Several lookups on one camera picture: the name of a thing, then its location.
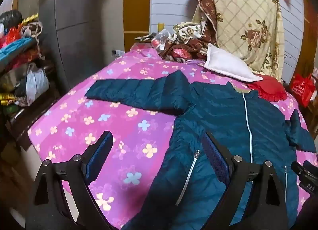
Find cream floral quilt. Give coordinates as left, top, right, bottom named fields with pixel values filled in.
left=173, top=0, right=285, bottom=83

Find wooden door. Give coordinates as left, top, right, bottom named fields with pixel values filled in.
left=123, top=0, right=152, bottom=53

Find black bag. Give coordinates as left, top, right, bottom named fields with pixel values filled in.
left=0, top=10, right=23, bottom=26

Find blue padded cloth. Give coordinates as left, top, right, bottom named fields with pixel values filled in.
left=0, top=37, right=38, bottom=63

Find dark wooden shelf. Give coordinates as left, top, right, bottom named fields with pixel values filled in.
left=0, top=9, right=62, bottom=151

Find gold foil packets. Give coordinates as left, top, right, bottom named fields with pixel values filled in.
left=0, top=92, right=15, bottom=106

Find pink floral bed sheet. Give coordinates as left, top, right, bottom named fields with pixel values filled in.
left=26, top=43, right=318, bottom=230

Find red shopping bag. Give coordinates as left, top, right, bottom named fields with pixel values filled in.
left=291, top=72, right=315, bottom=108

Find red shiny package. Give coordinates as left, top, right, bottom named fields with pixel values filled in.
left=171, top=48, right=189, bottom=58

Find white pillow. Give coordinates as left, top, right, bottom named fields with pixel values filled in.
left=204, top=43, right=263, bottom=82

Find clear plastic bag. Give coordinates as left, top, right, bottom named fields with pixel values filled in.
left=151, top=29, right=174, bottom=49

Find teal down jacket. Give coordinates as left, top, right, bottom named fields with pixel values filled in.
left=84, top=69, right=317, bottom=230

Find yellow ribbon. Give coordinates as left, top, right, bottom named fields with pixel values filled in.
left=21, top=14, right=39, bottom=26

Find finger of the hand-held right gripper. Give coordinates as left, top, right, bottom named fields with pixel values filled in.
left=291, top=161, right=310, bottom=177

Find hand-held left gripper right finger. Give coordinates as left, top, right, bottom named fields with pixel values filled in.
left=202, top=131, right=299, bottom=230

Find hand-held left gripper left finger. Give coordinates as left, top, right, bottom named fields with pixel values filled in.
left=26, top=131, right=114, bottom=230

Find grey wardrobe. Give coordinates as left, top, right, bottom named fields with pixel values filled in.
left=38, top=0, right=125, bottom=91

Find red fringed cushion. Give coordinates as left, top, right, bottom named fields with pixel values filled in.
left=247, top=74, right=288, bottom=102

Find beige patterned scarf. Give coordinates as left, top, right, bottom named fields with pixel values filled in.
left=21, top=20, right=43, bottom=38

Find white plastic bag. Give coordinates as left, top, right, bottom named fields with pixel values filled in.
left=25, top=63, right=50, bottom=104

